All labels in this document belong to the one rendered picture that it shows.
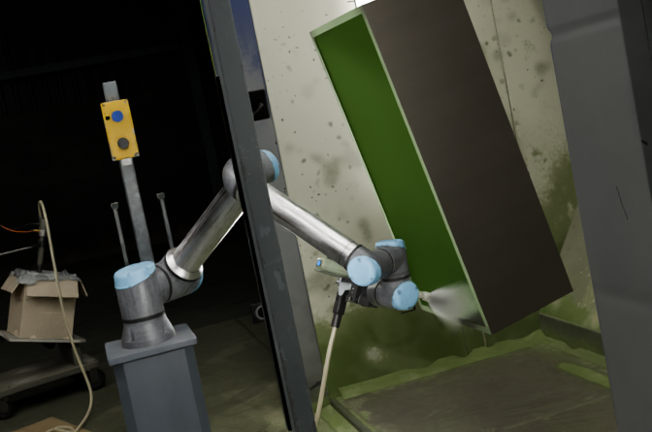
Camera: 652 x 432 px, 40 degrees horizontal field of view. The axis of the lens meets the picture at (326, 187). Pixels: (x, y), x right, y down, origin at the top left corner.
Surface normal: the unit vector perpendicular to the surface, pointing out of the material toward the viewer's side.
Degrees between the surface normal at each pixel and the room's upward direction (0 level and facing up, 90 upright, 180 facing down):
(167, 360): 90
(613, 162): 90
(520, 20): 90
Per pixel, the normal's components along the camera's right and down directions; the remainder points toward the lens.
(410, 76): 0.30, 0.02
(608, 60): -0.94, 0.21
